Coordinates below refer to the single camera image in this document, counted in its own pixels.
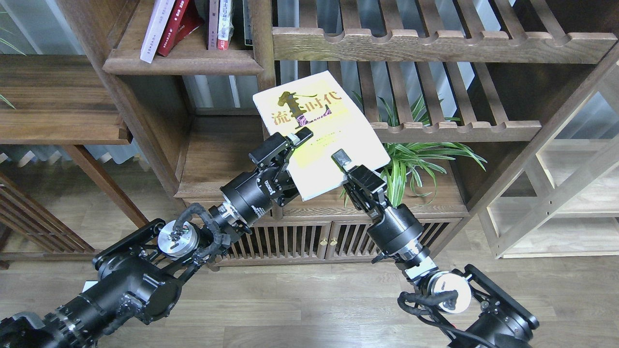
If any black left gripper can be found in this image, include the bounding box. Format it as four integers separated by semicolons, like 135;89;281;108
221;128;313;226

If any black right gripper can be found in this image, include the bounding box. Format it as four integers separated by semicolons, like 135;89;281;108
331;149;427;261

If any yellow green book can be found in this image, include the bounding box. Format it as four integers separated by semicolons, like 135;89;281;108
253;71;390;201

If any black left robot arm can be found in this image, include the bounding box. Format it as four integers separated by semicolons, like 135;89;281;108
1;127;312;348

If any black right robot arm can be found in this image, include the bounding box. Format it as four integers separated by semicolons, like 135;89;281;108
332;150;540;348

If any light wooden shelf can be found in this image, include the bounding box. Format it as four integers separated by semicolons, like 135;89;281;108
478;63;619;258

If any green spider plant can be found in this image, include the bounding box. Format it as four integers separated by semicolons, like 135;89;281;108
341;91;486;208

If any dark wooden bookshelf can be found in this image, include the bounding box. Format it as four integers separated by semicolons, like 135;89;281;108
58;0;618;257

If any red white upright book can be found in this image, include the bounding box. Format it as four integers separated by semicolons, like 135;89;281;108
217;0;234;51

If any dark upright book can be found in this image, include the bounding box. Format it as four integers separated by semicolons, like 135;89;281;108
242;0;253;49

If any dark wooden side table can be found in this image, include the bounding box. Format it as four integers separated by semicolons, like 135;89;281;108
0;55;147;269

